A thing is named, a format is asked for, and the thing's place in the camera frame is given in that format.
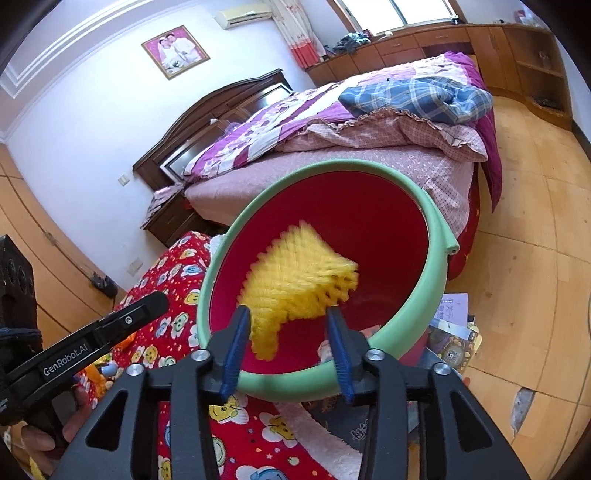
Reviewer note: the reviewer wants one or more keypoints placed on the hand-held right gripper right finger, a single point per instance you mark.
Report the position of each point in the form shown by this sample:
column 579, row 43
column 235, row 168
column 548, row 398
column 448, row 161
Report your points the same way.
column 341, row 364

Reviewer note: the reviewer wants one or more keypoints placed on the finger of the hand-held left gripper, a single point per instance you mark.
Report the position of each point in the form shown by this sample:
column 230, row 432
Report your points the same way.
column 138, row 311

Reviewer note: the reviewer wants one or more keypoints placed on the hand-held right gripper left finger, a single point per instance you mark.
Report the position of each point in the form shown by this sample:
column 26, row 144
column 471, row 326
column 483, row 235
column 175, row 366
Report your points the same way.
column 235, row 346

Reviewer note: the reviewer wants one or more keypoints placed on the large yellow foam net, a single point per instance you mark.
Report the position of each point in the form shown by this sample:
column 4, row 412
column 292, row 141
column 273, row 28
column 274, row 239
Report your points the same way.
column 300, row 277

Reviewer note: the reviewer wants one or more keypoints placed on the red basin with green rim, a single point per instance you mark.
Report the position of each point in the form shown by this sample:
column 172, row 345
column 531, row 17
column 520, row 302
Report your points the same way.
column 392, row 221

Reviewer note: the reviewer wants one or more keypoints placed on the person's left hand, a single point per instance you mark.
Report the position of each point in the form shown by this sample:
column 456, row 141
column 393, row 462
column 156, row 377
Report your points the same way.
column 69, row 431

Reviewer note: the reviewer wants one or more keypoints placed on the black hanging bag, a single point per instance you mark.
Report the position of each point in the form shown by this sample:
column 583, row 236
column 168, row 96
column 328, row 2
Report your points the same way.
column 104, row 284

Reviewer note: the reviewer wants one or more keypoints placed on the red smiley printed blanket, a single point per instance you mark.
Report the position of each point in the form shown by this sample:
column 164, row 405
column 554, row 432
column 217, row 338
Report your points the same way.
column 180, row 295

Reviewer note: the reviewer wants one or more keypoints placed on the grey printed cloth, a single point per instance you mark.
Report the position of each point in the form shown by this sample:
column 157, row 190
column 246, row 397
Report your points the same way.
column 332, row 415

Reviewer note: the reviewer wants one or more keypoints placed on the white fluffy towel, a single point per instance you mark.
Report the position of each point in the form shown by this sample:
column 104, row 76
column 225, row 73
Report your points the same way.
column 318, row 438

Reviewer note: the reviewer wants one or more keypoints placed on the dark wooden nightstand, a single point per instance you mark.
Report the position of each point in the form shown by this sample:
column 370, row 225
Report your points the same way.
column 175, row 221

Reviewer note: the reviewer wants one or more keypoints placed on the pink floral cloth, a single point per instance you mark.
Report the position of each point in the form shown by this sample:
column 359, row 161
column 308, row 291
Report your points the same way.
column 161, row 198

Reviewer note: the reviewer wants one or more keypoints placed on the pile of printed papers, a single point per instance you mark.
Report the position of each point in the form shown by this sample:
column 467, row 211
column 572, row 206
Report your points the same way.
column 455, row 323

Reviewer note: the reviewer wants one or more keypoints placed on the light wooden wardrobe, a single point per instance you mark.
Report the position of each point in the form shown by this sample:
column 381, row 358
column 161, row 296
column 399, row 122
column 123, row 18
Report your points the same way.
column 46, row 217

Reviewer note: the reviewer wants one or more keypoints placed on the bed with pink sheet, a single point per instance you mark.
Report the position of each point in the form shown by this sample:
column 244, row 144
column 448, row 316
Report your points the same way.
column 406, row 166

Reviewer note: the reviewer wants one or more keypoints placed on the purple patchwork quilt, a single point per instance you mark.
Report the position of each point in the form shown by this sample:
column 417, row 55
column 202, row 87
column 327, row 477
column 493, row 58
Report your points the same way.
column 258, row 134

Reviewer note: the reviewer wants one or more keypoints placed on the dark wooden headboard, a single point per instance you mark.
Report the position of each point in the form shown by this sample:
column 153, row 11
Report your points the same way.
column 217, row 110

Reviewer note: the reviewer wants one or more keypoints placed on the pink checked quilt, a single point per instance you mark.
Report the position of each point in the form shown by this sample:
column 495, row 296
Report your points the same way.
column 378, row 131

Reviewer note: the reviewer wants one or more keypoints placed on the blue plaid cloth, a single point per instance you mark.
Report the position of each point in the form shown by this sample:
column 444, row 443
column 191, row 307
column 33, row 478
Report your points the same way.
column 415, row 97

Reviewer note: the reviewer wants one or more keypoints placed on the white air conditioner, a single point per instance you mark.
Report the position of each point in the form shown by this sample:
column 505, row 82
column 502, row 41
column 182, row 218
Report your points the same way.
column 242, row 14

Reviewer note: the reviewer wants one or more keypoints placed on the white and red curtain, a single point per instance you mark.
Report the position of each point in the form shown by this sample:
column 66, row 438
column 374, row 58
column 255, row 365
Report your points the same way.
column 298, row 37

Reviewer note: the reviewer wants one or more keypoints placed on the low wooden cabinet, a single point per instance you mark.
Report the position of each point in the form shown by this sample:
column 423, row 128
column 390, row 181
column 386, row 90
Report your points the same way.
column 392, row 46

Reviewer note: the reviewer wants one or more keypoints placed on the dark blue clothes pile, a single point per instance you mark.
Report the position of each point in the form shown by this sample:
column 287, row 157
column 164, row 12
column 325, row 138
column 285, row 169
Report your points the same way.
column 351, row 41

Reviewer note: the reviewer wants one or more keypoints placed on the window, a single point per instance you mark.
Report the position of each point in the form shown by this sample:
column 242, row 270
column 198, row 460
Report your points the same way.
column 397, row 14

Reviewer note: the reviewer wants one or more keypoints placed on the wooden corner shelf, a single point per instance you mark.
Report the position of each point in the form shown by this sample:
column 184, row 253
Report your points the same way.
column 545, row 69

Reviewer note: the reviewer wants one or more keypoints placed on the white wall socket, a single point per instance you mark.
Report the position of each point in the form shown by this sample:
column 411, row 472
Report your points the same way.
column 134, row 265

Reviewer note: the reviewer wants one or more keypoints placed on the wall light switch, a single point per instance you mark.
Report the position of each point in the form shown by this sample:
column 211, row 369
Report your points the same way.
column 123, row 179

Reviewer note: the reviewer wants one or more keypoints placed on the framed wall photo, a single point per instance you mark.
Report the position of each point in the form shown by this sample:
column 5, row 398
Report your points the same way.
column 175, row 50

